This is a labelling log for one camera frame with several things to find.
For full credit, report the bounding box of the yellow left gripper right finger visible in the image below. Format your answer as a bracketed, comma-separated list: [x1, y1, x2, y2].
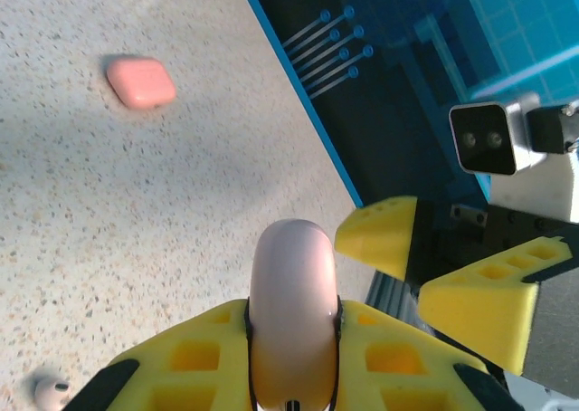
[336, 299, 527, 411]

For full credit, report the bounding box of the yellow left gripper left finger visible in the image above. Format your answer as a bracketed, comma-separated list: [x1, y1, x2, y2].
[62, 298, 252, 411]

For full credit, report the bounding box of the pink round charging case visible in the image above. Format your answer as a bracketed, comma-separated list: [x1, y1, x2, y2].
[250, 218, 339, 411]

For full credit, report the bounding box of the pale pink wireless earbud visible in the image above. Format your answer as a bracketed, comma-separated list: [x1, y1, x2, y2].
[33, 374, 73, 411]

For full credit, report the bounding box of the peach square charging case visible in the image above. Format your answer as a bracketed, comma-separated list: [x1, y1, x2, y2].
[106, 55, 178, 110]

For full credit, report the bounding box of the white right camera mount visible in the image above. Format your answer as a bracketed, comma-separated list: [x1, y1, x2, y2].
[489, 101, 579, 225]

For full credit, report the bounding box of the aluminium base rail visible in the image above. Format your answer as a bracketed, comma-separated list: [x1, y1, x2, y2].
[364, 268, 435, 339]

